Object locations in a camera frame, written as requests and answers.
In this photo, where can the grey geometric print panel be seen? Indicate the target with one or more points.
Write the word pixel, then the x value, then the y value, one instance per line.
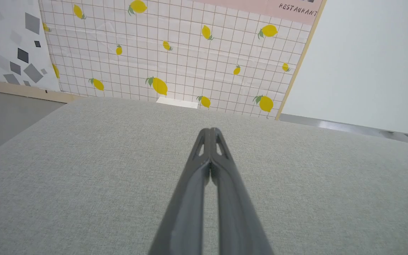
pixel 9 46

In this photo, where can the grey fabric sofa seat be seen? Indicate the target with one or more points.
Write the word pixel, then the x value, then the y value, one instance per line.
pixel 83 170

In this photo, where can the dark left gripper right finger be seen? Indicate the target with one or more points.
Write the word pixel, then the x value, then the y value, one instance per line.
pixel 234 205

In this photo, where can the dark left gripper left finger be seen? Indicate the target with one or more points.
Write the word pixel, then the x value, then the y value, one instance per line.
pixel 186 198

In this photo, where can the lemon print grid partition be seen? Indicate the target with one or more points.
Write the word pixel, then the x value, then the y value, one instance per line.
pixel 190 53

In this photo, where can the white rectangular box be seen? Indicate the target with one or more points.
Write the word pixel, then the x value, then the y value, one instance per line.
pixel 177 102

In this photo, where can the white board with metal rail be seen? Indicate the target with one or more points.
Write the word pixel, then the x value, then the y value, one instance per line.
pixel 363 60

